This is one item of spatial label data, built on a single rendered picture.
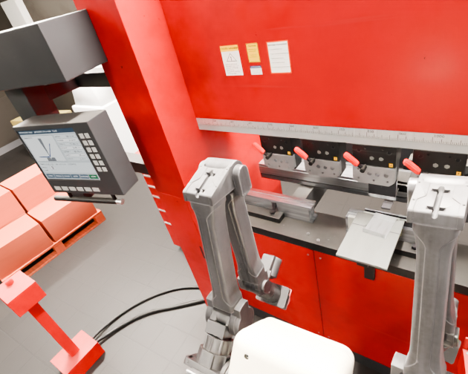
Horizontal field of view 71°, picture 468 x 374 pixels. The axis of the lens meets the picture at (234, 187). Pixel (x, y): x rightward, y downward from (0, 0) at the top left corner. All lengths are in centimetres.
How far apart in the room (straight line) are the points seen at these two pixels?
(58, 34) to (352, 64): 102
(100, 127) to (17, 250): 234
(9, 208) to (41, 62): 258
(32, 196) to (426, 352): 364
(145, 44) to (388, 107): 93
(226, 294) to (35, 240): 297
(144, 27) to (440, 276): 127
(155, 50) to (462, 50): 105
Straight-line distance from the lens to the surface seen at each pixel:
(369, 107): 120
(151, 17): 149
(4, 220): 388
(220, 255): 74
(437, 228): 59
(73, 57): 144
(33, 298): 220
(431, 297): 65
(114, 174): 149
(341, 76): 119
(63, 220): 368
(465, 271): 149
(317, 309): 193
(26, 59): 149
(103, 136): 145
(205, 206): 67
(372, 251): 133
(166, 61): 152
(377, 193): 141
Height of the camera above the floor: 196
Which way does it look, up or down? 33 degrees down
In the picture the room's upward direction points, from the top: 15 degrees counter-clockwise
